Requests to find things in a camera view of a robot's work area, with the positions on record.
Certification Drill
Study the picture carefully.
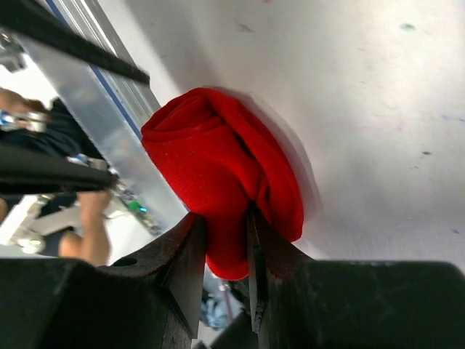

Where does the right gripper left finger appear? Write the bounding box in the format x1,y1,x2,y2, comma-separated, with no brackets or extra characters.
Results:
1,214,206,348

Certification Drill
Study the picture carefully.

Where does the red santa sock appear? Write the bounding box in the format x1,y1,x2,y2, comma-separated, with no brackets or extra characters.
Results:
141,87,304,281

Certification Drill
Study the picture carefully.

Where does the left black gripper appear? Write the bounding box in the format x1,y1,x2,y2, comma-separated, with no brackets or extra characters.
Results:
1,0,150,85

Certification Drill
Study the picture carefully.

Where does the person in background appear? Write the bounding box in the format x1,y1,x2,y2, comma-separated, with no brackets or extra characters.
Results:
1,89,115,266

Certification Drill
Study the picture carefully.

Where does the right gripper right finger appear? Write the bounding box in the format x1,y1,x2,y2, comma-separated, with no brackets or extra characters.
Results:
247,207,464,348

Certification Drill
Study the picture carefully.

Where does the aluminium table frame rail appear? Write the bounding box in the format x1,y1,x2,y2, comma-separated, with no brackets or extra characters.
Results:
18,1,187,236

